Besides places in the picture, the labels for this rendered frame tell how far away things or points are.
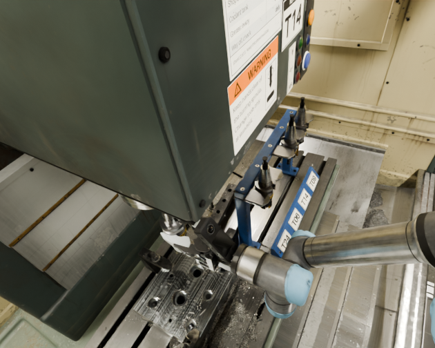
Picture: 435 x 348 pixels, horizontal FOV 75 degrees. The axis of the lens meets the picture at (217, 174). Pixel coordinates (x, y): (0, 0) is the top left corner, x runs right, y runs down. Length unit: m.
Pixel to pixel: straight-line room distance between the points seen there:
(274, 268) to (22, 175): 0.70
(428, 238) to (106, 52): 0.53
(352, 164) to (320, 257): 0.93
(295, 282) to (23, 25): 0.58
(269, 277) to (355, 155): 1.09
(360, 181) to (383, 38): 0.64
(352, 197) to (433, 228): 0.97
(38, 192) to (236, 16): 0.79
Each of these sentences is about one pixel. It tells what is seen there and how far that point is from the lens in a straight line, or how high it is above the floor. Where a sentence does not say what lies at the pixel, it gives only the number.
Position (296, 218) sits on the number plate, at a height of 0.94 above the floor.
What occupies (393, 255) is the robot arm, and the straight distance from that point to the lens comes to 0.63.
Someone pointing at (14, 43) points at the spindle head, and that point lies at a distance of 0.36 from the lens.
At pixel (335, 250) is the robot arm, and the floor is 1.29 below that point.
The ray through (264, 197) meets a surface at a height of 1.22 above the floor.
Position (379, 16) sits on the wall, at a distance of 1.34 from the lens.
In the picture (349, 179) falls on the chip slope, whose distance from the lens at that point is 1.56.
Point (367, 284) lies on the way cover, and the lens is 1.32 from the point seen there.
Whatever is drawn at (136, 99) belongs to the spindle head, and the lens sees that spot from 0.26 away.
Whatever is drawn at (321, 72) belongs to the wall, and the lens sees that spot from 1.46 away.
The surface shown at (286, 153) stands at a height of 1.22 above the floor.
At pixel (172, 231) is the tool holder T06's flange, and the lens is 0.70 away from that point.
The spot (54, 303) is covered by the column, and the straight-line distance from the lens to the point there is 1.30.
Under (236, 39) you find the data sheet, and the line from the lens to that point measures 0.35.
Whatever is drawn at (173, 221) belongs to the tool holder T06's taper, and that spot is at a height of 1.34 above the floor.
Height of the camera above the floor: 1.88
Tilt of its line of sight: 45 degrees down
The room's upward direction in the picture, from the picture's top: 10 degrees counter-clockwise
